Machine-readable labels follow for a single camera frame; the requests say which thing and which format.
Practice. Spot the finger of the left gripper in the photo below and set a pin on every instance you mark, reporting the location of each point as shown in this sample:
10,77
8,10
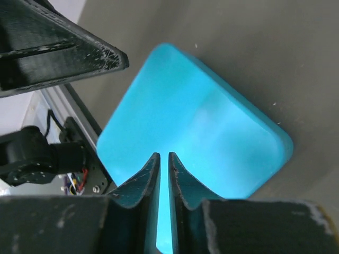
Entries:
41,48

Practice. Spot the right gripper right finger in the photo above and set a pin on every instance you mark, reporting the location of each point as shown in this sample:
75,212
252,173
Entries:
204,222

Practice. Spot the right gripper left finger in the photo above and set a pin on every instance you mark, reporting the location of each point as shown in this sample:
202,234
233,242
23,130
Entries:
122,221

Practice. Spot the blue tin lid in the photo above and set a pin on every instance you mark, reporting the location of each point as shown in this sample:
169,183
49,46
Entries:
177,104

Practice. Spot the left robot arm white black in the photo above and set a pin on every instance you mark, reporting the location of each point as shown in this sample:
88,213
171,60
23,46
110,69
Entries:
28,157

